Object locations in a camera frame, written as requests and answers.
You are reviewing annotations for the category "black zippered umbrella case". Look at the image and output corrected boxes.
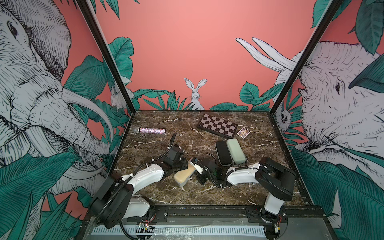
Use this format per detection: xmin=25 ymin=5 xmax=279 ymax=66
xmin=216 ymin=141 xmax=232 ymax=167

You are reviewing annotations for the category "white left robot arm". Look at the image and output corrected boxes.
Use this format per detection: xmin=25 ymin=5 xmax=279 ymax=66
xmin=89 ymin=145 xmax=188 ymax=229

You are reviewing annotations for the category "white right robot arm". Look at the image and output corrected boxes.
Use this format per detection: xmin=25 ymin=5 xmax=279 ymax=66
xmin=191 ymin=157 xmax=297 ymax=216

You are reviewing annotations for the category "purple glitter microphone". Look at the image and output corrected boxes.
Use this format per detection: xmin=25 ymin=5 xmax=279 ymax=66
xmin=131 ymin=126 xmax=166 ymax=134

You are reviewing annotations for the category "folding chess board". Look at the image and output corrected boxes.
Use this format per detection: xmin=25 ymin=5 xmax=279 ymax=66
xmin=197 ymin=114 xmax=238 ymax=139

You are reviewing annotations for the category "purple card box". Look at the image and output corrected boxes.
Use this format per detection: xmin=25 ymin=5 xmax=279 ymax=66
xmin=237 ymin=127 xmax=251 ymax=139

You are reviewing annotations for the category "white perforated strip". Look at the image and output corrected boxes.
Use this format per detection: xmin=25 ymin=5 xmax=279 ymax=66
xmin=90 ymin=224 xmax=267 ymax=237

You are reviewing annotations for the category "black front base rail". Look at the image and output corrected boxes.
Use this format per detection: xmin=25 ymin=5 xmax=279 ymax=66
xmin=152 ymin=205 xmax=326 ymax=224

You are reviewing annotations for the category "black corrugated cable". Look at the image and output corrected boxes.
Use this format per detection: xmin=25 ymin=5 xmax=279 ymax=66
xmin=94 ymin=132 xmax=178 ymax=224

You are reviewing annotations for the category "black frame post left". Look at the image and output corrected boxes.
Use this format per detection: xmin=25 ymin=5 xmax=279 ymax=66
xmin=76 ymin=0 xmax=136 ymax=115

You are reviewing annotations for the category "black frame post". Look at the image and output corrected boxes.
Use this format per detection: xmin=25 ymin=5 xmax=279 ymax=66
xmin=76 ymin=0 xmax=136 ymax=115
xmin=269 ymin=0 xmax=343 ymax=115

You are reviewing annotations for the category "black frame post right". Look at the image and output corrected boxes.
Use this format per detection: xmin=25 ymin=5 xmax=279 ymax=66
xmin=269 ymin=0 xmax=343 ymax=115

